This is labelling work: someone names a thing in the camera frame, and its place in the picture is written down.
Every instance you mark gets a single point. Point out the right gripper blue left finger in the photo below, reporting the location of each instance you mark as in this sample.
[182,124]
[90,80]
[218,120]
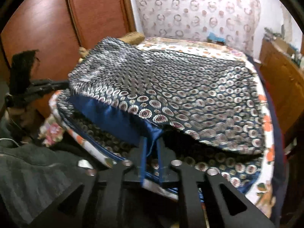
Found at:
[137,173]

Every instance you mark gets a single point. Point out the wooden sideboard cabinet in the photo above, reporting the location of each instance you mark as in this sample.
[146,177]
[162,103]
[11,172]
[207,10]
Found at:
[284,83]

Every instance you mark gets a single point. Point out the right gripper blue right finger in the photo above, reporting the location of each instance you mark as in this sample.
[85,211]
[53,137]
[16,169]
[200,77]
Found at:
[168,173]

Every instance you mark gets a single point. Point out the brown louvered wooden wardrobe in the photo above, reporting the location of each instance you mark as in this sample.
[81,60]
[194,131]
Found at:
[57,28]

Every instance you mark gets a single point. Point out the pink circle pattern curtain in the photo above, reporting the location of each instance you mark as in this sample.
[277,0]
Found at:
[234,21]

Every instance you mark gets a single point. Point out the floral beige bed blanket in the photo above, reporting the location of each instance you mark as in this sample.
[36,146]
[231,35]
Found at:
[204,49]

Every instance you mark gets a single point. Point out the navy blue bed sheet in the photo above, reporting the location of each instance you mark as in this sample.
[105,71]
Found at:
[280,176]

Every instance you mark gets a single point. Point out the navy patterned silk shirt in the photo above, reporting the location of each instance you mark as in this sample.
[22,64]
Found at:
[205,109]

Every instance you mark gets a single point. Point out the box with blue items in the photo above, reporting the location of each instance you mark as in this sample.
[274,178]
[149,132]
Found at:
[212,38]

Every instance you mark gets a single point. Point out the cardboard box on sideboard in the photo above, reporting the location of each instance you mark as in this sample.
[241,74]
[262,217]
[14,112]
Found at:
[284,46]

